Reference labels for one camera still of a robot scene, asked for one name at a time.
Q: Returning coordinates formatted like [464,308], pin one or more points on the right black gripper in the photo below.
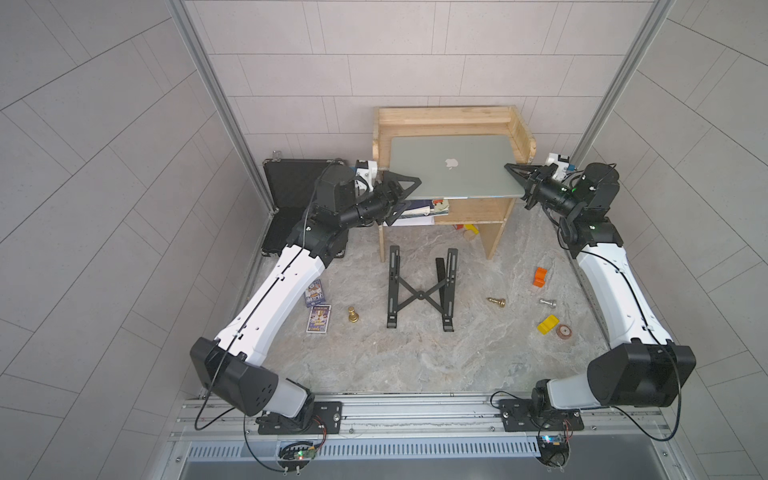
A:
[535,184]

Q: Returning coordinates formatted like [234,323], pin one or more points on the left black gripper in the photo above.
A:
[389,195]

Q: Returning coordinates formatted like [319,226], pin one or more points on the silver laptop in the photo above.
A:
[456,167]

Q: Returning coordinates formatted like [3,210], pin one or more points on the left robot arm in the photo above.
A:
[230,365]

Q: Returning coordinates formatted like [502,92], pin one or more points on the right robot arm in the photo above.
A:
[644,366]

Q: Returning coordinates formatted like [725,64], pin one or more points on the white book stack bottom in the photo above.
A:
[422,220]

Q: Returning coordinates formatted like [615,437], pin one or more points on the colourful illustrated book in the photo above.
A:
[435,207]

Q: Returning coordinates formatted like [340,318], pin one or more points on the wooden shelf unit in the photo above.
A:
[489,213]

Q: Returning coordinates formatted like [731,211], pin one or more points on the red yellow toy under shelf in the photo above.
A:
[468,230]

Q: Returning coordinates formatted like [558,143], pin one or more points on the orange plastic block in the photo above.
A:
[540,277]

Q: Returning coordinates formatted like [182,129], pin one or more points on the black foam-lined briefcase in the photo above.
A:
[291,183]

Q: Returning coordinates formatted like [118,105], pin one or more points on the brass piece right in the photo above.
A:
[498,301]

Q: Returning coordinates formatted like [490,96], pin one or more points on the brass chess-like piece left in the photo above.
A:
[353,316]

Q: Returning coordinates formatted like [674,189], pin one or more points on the yellow plastic block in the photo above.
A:
[548,324]

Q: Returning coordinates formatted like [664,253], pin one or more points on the purple card box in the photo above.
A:
[319,319]

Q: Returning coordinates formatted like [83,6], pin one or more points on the brown tape roll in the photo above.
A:
[564,331]

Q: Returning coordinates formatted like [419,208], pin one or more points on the right green circuit board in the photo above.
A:
[553,446]

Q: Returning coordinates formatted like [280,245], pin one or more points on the green circuit board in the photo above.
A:
[553,446]
[298,452]

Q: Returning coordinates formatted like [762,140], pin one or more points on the left green circuit board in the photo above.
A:
[298,452]

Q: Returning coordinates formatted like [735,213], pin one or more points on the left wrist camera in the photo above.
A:
[366,172]

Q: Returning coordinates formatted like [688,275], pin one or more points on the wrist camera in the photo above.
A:
[559,166]
[366,172]

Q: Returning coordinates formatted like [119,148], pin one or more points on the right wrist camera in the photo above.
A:
[559,166]

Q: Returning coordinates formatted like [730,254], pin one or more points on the aluminium mounting rail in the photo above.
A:
[416,415]

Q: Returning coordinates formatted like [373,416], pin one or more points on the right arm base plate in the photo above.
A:
[518,415]

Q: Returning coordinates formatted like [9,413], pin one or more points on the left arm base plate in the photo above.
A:
[325,416]

